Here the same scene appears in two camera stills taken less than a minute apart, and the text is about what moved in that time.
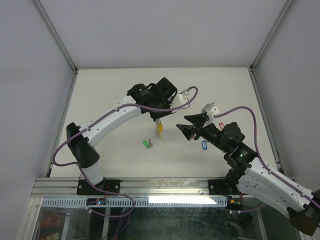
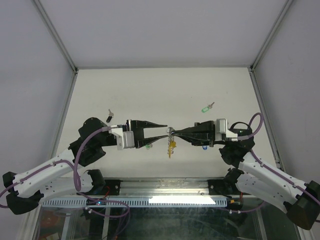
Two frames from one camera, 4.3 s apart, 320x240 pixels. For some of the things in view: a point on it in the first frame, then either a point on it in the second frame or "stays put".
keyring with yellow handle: [159, 128] to [171, 143]
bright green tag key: [147, 145] stays put
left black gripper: [155, 116] to [138, 127]
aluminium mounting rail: [137, 187] stays put
